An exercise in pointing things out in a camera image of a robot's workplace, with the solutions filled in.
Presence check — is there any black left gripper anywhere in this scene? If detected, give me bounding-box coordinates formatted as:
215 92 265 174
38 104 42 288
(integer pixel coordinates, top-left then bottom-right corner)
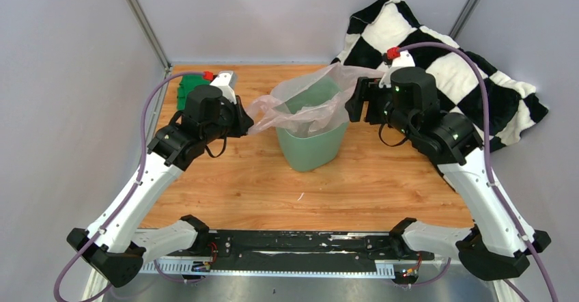
202 95 255 144

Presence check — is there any black white checkered blanket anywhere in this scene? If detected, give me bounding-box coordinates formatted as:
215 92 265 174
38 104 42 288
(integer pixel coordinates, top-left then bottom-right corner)
333 0 549 152

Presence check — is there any purple cable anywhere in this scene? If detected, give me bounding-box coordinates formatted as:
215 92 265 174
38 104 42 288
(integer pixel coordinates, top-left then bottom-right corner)
53 70 215 302
385 42 560 302

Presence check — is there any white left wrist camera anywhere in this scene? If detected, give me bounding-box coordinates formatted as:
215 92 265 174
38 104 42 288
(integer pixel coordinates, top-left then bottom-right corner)
210 70 237 104

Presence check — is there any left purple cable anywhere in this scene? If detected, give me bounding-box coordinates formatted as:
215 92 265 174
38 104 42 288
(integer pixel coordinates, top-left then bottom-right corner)
53 70 215 302

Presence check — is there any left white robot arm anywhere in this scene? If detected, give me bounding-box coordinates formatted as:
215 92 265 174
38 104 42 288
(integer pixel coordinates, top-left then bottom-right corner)
66 83 253 288

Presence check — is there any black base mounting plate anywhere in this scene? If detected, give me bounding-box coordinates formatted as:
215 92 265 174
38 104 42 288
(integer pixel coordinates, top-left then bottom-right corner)
183 230 434 273

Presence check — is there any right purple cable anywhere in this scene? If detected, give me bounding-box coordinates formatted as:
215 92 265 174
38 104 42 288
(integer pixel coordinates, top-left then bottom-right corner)
385 42 560 302

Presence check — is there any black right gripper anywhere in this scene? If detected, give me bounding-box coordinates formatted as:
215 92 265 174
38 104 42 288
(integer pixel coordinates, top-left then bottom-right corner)
344 76 415 140

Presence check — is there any pink translucent trash bag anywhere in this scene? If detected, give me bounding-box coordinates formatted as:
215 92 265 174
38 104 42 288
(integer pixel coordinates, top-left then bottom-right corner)
246 63 384 138

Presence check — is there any green folded cloth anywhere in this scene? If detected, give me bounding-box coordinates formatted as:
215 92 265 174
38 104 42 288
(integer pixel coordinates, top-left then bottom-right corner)
176 74 210 111

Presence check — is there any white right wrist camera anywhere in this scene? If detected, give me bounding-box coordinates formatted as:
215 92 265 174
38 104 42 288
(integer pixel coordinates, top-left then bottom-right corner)
378 51 416 88

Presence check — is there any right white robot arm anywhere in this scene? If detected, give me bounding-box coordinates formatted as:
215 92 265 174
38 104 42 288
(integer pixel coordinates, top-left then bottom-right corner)
345 67 551 281

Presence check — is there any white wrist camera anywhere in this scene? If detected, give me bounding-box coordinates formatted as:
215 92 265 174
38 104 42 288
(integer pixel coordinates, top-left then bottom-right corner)
210 70 237 104
378 51 416 88

